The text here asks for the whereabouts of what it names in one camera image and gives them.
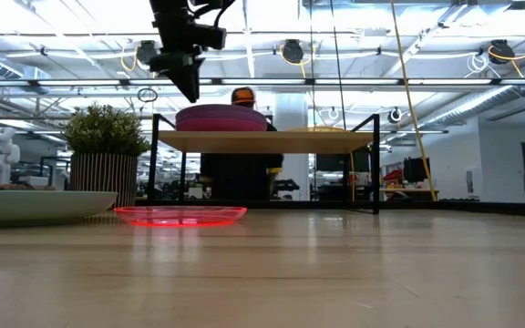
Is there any pale green plastic plate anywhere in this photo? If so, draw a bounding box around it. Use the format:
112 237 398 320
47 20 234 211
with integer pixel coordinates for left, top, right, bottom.
0 190 118 228

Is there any black ceiling cable reel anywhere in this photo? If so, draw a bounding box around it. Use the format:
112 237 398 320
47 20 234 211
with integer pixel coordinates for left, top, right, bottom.
281 38 305 66
488 39 516 66
134 39 155 67

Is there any green plant in striped pot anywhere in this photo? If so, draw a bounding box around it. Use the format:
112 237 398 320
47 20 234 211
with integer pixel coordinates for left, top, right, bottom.
59 102 151 209

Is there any wooden shelf black metal frame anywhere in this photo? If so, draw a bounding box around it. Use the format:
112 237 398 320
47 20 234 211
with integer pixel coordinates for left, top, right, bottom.
146 113 381 215

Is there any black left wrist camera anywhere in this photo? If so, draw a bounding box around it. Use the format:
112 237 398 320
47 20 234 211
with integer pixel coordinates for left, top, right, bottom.
189 23 227 51

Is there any person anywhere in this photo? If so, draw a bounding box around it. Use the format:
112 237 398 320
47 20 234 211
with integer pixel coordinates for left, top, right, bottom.
198 86 286 201

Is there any thin black hanging cable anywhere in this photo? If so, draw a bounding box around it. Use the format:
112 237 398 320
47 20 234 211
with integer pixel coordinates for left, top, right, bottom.
307 0 314 133

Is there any coiled black cable loop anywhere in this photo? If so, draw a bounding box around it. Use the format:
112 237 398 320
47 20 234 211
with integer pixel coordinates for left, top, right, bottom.
136 87 160 104

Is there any white robot figurine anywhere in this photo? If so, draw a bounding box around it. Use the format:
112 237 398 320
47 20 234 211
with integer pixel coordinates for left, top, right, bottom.
0 126 21 187

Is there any yellow hanging cable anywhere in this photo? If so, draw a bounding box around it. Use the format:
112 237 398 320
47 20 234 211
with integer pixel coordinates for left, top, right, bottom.
389 0 438 201

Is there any magenta plastic plate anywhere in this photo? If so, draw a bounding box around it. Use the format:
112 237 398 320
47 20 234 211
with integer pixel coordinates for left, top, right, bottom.
176 118 267 133

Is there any transparent red plastic plate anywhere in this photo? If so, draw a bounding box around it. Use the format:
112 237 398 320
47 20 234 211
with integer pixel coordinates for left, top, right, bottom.
284 126 351 134

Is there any transparent pink plastic plate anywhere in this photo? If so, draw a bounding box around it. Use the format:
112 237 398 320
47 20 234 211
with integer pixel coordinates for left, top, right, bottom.
113 205 249 228

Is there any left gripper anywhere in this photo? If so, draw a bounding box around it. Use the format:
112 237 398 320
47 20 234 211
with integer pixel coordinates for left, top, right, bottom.
148 0 205 104

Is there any black computer monitor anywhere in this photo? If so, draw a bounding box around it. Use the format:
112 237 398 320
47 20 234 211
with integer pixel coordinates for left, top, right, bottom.
402 157 431 184
314 153 350 173

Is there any white round column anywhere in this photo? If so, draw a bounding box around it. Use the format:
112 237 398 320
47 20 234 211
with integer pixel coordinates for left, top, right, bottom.
273 93 311 200

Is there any long ceiling light strip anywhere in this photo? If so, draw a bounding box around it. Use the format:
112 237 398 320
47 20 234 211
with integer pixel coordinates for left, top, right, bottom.
0 77 525 87

